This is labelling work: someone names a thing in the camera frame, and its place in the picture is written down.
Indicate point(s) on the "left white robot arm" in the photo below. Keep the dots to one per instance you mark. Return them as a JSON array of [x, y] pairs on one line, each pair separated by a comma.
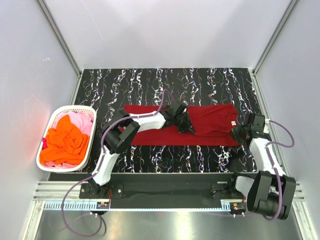
[[122, 129]]

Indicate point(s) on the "right aluminium frame post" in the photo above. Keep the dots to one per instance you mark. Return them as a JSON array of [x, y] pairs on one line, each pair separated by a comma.
[[275, 35]]

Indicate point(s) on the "pink t-shirt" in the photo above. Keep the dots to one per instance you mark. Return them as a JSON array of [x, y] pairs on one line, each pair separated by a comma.
[[83, 121]]

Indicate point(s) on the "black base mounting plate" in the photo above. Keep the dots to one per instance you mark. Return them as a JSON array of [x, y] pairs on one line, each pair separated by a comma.
[[125, 185]]

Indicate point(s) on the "magenta garment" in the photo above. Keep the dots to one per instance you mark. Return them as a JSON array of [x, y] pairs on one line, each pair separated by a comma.
[[44, 143]]

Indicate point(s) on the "left aluminium frame post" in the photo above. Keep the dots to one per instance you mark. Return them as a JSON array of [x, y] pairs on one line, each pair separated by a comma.
[[58, 35]]

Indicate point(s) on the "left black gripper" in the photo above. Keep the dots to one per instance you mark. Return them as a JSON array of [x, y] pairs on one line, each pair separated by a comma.
[[187, 128]]

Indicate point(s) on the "aluminium frame post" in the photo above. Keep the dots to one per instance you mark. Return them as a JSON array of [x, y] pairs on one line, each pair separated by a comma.
[[275, 35], [58, 35]]

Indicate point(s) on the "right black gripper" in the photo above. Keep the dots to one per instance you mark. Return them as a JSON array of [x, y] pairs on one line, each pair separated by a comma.
[[235, 131]]

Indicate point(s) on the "red t-shirt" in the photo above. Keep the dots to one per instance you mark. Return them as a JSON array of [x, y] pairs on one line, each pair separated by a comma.
[[213, 126]]

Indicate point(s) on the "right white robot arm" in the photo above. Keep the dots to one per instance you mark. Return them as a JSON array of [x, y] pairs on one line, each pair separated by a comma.
[[271, 192]]

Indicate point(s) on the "orange t-shirt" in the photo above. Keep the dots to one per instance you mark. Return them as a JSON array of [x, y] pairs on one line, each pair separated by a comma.
[[66, 144]]

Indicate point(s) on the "slotted cable duct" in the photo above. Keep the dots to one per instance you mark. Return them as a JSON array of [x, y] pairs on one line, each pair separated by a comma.
[[116, 206]]

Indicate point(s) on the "white plastic laundry basket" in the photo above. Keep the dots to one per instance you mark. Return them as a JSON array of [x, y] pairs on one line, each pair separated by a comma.
[[76, 108]]

